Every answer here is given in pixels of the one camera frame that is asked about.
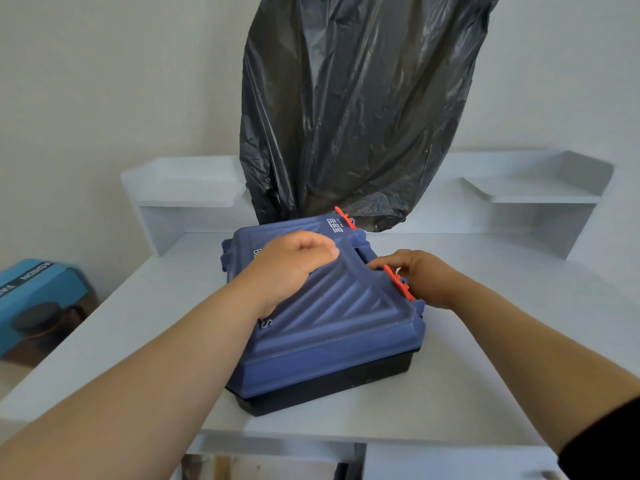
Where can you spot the person's right forearm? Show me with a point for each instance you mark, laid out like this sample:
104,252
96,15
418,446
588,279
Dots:
525,354

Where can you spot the white desk shelf unit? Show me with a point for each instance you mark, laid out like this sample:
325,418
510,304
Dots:
530,189

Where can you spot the black sleeve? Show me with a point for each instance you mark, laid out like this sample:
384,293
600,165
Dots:
607,444

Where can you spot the person's left fingers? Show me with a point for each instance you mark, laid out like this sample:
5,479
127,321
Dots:
315,247

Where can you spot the blue plastic toolbox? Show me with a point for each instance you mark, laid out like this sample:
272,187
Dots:
330,339

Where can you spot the blue cardboard box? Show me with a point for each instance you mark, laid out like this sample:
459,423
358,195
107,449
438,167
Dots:
35,287

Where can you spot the person's left hand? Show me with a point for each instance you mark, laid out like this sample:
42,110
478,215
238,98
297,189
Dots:
280,267

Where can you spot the person's left forearm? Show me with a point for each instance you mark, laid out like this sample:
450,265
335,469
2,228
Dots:
150,374

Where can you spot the black plastic garbage bag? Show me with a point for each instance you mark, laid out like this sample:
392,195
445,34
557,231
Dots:
360,104

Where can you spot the orange toolbox latch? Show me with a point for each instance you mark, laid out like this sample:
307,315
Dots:
400,285
345,217

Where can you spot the person's right thumb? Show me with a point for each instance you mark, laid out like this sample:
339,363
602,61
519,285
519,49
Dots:
384,264

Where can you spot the person's right hand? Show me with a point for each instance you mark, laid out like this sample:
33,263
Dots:
425,279

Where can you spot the dark jar with black lid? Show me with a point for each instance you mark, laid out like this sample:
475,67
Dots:
37,319

